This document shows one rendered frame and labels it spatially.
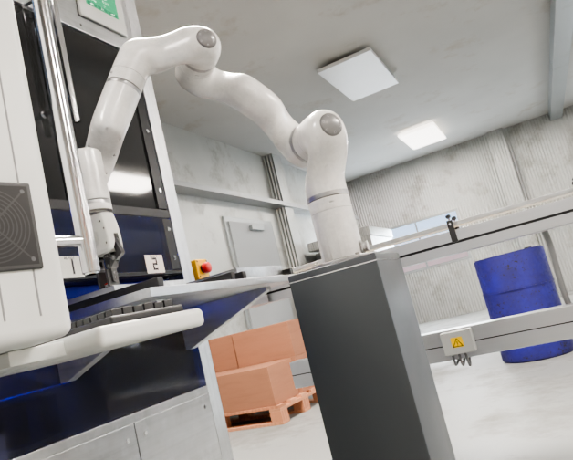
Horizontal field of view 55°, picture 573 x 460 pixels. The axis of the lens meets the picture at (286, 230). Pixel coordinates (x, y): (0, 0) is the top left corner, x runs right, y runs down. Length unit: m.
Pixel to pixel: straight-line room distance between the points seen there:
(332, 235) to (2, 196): 0.93
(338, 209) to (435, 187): 10.11
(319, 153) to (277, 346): 3.34
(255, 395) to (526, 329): 2.57
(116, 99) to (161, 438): 0.95
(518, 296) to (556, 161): 7.09
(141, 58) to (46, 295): 0.88
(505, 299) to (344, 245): 3.20
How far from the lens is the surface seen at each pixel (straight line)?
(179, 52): 1.51
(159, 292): 1.18
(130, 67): 1.50
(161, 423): 1.73
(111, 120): 1.43
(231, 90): 1.56
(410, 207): 11.65
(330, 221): 1.50
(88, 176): 1.38
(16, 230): 0.77
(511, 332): 2.35
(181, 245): 1.96
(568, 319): 2.33
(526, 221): 2.30
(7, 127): 0.83
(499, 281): 4.60
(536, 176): 11.44
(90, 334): 0.82
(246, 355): 4.88
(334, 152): 1.52
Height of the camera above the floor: 0.76
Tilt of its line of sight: 9 degrees up
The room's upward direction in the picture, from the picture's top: 14 degrees counter-clockwise
